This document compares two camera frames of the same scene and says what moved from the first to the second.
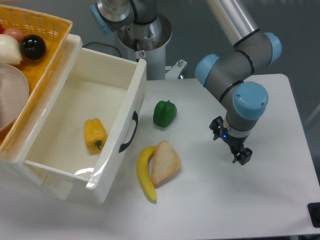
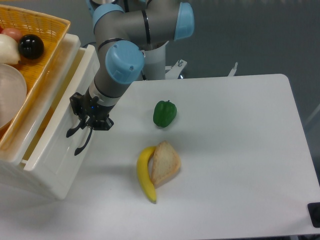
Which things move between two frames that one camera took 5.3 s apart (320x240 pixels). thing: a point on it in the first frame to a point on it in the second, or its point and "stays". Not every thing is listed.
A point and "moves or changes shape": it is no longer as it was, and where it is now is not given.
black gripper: x=235 y=142 to x=89 y=113
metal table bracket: x=175 y=70 stays
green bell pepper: x=164 y=113 stays
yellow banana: x=143 y=162 stays
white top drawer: x=91 y=135 moves or changes shape
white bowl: x=14 y=95 stays
